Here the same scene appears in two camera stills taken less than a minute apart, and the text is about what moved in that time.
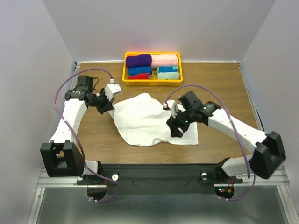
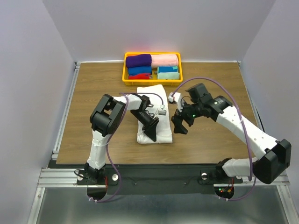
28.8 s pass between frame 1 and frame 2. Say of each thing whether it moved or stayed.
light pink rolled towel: stayed
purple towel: stayed
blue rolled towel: stayed
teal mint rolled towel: stayed
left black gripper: moved
